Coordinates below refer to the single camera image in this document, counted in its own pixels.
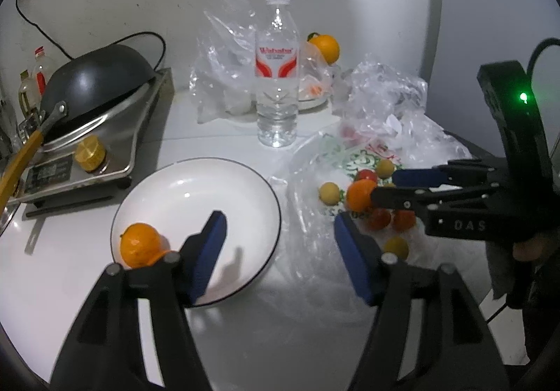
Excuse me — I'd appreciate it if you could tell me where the large orange with stem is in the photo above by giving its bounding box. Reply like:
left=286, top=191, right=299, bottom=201
left=307, top=32, right=341, bottom=65

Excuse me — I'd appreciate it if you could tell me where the white plate with dark rim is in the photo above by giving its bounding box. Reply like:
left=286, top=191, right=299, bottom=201
left=110, top=158, right=281, bottom=308

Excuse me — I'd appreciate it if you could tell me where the red-capped bottle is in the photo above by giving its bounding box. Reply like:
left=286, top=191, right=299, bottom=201
left=31, top=46, right=57, bottom=99

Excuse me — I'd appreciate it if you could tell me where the person's right hand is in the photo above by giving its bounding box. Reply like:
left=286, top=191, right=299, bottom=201
left=513, top=236, right=553, bottom=263

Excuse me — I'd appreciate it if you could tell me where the stainless steel stove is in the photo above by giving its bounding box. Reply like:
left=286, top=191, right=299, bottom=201
left=9, top=67, right=173, bottom=219

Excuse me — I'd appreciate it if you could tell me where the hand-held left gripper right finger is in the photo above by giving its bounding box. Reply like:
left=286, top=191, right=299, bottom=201
left=335, top=212, right=512, bottom=391

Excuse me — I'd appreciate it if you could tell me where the brass knob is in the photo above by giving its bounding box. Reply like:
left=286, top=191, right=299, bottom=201
left=73, top=136, right=107, bottom=173

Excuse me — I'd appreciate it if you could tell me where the clear water bottle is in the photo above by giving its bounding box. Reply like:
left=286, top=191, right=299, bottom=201
left=255, top=0, right=300, bottom=148

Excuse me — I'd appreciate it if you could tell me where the crumpled clear plastic bag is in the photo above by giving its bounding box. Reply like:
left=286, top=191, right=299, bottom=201
left=332, top=53, right=473, bottom=166

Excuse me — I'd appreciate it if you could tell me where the black wok with wooden handle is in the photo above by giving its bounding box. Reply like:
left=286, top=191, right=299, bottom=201
left=0, top=44, right=157, bottom=214

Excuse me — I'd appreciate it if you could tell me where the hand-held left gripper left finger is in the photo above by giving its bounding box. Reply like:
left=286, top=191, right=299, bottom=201
left=50, top=211, right=228, bottom=391

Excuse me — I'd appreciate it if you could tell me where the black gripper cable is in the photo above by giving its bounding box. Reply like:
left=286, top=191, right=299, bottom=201
left=527, top=37, right=560, bottom=73

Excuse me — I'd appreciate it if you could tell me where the printed plastic bag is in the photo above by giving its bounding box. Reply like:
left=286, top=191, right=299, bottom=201
left=271, top=133, right=491, bottom=291

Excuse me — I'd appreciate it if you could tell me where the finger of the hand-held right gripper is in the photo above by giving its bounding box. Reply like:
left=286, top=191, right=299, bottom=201
left=391, top=158, right=509, bottom=189
left=371, top=182, right=505, bottom=213

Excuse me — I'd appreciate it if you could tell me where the black power cable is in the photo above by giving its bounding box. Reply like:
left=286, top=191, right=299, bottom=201
left=15, top=0, right=168, bottom=68

